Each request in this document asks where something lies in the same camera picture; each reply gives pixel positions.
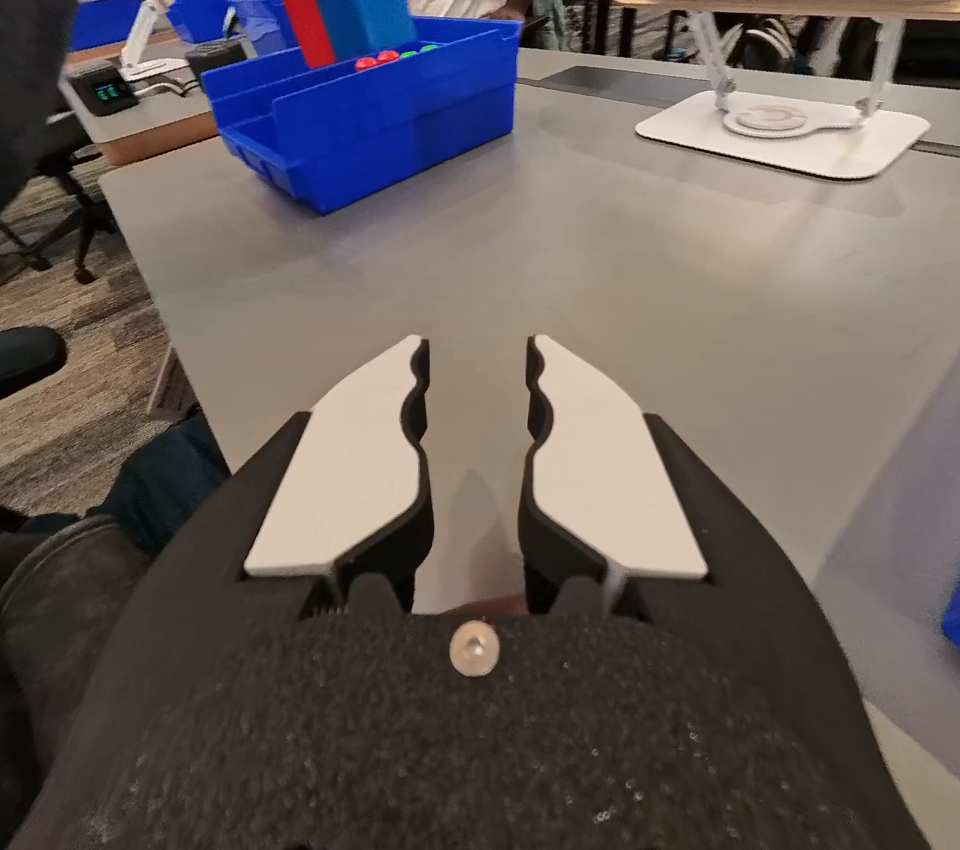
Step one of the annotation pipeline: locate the blue divided plastic bin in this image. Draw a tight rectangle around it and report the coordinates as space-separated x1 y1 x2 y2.
201 16 522 216

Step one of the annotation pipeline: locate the printed paper sheet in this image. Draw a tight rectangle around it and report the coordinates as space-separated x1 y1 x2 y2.
144 344 202 422

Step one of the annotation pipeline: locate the black cylindrical container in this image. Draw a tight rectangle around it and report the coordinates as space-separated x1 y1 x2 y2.
183 38 249 92

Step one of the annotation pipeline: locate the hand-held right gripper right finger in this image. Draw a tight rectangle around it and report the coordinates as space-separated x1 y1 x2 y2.
517 334 711 616

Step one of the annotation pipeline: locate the black office chair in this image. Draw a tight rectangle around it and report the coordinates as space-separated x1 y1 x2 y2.
0 108 121 286

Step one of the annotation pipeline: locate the black charger green display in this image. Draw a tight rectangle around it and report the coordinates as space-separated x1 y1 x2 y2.
67 59 141 116

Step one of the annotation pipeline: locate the white cable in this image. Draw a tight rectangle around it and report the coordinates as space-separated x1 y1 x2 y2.
127 78 205 100

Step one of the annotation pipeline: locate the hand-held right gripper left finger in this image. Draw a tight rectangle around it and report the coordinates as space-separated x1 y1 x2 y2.
242 334 436 615

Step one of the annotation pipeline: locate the grey desk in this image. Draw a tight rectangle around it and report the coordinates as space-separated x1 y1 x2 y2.
97 44 960 850

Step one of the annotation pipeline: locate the person's blue jeans leg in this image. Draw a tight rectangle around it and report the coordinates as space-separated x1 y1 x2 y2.
90 411 232 559

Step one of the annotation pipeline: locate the person's black shoe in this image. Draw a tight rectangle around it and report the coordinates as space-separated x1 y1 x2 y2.
0 327 69 401

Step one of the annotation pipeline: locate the striped bag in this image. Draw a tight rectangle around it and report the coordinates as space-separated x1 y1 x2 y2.
738 16 798 71

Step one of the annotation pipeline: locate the red tall toy block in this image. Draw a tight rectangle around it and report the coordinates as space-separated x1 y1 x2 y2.
272 0 336 71

